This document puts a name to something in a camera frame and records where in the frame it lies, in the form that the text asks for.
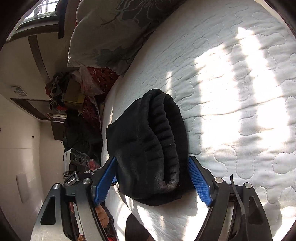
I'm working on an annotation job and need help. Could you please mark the clear plastic bag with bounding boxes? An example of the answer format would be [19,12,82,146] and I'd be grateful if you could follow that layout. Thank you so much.
[72,66,104,96]

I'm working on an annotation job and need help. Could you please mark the black pants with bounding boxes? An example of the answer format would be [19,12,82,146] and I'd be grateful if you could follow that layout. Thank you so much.
[106,89,193,206]

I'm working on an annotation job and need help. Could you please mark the cardboard box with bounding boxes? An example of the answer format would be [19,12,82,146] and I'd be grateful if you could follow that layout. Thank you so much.
[64,79,85,109]

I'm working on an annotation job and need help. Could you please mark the dark green jacket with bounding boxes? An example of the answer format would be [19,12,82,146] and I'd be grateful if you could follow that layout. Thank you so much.
[63,108,103,165]

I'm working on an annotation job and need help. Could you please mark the beige floral pillow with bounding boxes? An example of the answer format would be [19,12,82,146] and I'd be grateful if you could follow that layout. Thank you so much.
[67,1,183,75]

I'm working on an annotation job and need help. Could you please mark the red patterned bedsheet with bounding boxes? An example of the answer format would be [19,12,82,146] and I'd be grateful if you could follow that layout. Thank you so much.
[78,66,121,121]

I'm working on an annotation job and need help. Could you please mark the white quilted bed cover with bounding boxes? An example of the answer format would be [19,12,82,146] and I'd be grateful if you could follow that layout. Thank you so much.
[102,1,295,240]

